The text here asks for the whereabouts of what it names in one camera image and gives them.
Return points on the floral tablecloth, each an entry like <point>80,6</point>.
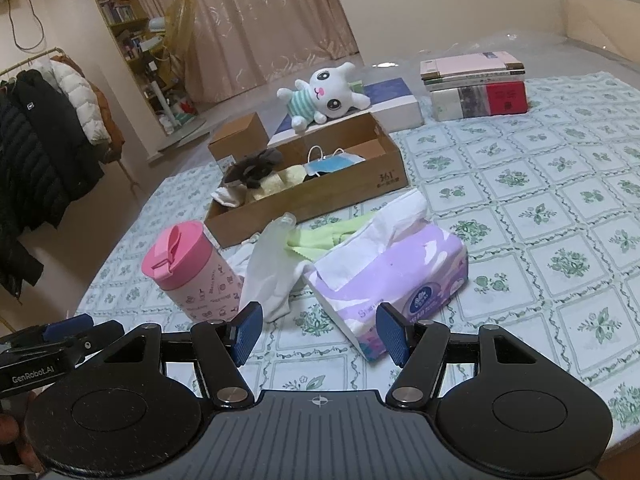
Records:
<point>547,204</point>

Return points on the blue surgical face mask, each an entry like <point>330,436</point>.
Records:
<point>319,163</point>

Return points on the dark grey knit hat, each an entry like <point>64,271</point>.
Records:
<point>252,168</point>

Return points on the white cloth glove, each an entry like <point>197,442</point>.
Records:
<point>269,268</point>

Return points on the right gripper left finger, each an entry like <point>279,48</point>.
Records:
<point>220,349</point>

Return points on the cream yellow fluffy towel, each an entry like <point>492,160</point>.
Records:
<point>277,182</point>

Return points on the stack of books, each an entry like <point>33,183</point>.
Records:
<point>473,85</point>

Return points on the small closed cardboard box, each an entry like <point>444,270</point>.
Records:
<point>237,138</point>

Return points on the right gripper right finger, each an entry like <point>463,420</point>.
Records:
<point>419,349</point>

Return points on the purple tissue pack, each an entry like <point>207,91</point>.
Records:
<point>398,257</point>

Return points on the long open cardboard box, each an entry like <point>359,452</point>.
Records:
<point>378,170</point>

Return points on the white blue flat box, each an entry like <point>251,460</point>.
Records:
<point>393,105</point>

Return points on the pink lidded cup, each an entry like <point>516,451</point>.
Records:
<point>187,267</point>

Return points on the green microfiber cloth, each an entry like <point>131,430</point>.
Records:
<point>313,244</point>

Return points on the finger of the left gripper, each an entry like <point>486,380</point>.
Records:
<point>90,339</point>
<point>48,333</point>

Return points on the white bunny plush toy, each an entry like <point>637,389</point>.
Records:
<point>327,95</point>

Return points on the beige curtain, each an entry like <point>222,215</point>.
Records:
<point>238,45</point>

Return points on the plastic wrapped headboard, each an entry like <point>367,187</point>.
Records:
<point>606,25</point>

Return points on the white towel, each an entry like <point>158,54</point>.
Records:
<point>230,196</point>

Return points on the black jacket on rack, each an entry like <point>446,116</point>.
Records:
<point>47,163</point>

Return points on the white puffer jacket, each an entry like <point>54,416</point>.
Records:
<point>77,90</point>

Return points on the wooden bookshelf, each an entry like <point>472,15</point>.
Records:
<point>154,48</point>

